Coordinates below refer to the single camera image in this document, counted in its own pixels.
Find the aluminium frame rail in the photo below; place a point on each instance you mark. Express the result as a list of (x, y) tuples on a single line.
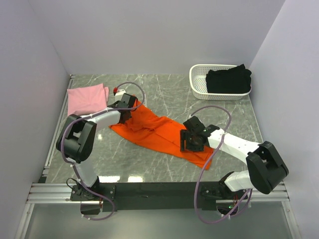
[(42, 193)]

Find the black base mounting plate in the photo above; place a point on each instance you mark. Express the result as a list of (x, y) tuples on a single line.
[(164, 195)]

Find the white perforated plastic basket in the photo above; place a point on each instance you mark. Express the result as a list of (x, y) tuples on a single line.
[(197, 76)]

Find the black t shirt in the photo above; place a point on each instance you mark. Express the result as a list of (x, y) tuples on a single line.
[(236, 80)]

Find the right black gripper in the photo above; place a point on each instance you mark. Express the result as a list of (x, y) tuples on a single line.
[(184, 136)]

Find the folded pink t shirt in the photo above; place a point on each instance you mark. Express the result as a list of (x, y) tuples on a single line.
[(87, 100)]

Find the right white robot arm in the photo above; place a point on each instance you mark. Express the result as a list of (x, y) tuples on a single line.
[(265, 167)]

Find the orange t shirt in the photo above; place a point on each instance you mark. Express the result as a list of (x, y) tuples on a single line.
[(160, 134)]

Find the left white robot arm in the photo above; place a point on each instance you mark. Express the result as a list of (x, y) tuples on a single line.
[(76, 141)]

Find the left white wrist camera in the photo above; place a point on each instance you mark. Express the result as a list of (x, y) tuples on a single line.
[(118, 93)]

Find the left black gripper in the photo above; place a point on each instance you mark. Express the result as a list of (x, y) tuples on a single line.
[(116, 103)]

